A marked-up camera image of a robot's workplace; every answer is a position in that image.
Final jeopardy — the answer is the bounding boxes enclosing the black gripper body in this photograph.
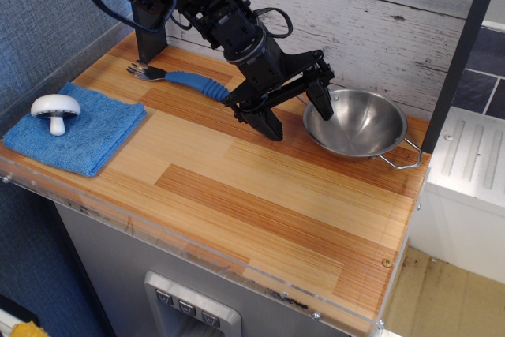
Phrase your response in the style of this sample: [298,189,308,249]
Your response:
[224,39,335,110]

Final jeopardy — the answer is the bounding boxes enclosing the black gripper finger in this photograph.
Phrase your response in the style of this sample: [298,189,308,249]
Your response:
[239,108,283,141]
[305,79,334,121]

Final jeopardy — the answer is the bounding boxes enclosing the small stainless steel wok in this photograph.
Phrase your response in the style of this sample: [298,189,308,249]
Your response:
[302,89,423,170]

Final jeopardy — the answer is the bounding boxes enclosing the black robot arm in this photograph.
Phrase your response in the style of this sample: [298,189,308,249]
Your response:
[127,0,335,141]

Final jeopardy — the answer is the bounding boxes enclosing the blue folded microfiber cloth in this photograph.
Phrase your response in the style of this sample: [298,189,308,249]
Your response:
[3,82,147,177]

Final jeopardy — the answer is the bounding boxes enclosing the white ribbed cabinet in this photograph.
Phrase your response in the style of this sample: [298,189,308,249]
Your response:
[409,107,504,283]

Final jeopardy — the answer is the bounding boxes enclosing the white toy mushroom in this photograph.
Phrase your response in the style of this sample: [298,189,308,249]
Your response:
[31,94,81,137]

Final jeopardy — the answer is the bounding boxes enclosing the silver toy dispenser panel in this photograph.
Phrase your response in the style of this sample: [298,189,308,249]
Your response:
[144,271,242,336]

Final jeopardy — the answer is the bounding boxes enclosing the yellow object at corner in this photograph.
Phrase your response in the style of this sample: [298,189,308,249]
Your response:
[9,322,49,337]

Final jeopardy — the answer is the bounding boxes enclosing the blue handled metal spork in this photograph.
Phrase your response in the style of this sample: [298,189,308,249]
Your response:
[126,62,230,103]

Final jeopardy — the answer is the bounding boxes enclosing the dark left frame post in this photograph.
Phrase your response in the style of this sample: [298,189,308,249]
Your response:
[132,5,168,64]

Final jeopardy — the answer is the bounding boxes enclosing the dark frame post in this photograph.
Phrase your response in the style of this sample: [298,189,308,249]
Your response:
[421,0,491,154]
[132,5,168,64]

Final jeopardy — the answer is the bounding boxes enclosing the dark right frame post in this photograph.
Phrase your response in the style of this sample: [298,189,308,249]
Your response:
[421,0,491,154]

